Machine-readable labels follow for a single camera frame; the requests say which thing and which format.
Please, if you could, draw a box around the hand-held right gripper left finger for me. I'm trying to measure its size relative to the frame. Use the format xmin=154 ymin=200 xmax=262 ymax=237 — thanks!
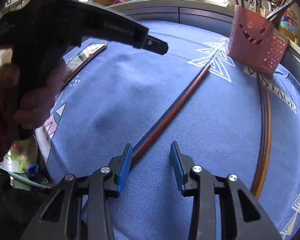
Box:
xmin=20 ymin=144 xmax=133 ymax=240

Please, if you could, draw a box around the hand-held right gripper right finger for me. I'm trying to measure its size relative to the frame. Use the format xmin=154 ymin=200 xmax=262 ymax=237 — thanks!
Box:
xmin=170 ymin=141 xmax=283 ymax=240

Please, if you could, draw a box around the reddish brown chopstick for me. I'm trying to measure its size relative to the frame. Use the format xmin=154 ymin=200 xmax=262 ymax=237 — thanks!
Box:
xmin=130 ymin=64 xmax=212 ymax=169

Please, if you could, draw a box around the pink perforated utensil holder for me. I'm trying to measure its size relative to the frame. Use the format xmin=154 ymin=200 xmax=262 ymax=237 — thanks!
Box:
xmin=226 ymin=4 xmax=290 ymax=78

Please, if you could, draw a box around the person's left forearm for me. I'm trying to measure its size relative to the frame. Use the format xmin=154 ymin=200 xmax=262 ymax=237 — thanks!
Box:
xmin=0 ymin=77 xmax=20 ymax=170

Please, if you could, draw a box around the person's left hand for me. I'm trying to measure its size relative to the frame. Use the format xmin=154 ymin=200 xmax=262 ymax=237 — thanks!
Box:
xmin=0 ymin=60 xmax=67 ymax=133

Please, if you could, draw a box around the blue printed tablecloth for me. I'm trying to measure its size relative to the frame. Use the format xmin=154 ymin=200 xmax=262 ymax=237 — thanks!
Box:
xmin=35 ymin=20 xmax=300 ymax=240

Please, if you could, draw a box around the dark brown chopstick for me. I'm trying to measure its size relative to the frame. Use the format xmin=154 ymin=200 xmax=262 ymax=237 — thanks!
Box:
xmin=250 ymin=71 xmax=268 ymax=193

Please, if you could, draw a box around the light orange chopstick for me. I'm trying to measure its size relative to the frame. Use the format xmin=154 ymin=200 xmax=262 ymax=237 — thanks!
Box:
xmin=254 ymin=87 xmax=273 ymax=201

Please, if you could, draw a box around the green plastic bag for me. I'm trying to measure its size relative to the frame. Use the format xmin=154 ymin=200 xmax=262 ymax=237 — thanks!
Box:
xmin=10 ymin=150 xmax=28 ymax=173

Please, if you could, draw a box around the pile of food packets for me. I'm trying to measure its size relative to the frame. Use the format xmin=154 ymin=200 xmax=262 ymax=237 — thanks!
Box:
xmin=250 ymin=0 xmax=298 ymax=43

